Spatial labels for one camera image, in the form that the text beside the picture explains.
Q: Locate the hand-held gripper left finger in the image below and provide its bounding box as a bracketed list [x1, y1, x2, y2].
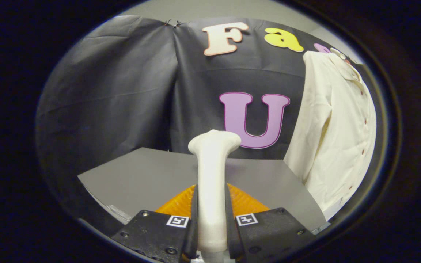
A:
[111, 184, 199, 263]

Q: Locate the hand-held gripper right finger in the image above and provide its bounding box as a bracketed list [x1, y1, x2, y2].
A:
[225, 183, 317, 262]

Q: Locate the cream button shirt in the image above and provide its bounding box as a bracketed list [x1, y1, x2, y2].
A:
[284, 48, 377, 214]

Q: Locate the white cabinet with grey top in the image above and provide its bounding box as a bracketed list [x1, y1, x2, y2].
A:
[77, 147, 331, 234]

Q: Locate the white fabric panel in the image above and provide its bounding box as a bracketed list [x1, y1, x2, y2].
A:
[322, 197, 344, 221]

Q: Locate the black backdrop cloth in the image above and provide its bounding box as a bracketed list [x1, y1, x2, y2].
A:
[35, 15, 386, 234]

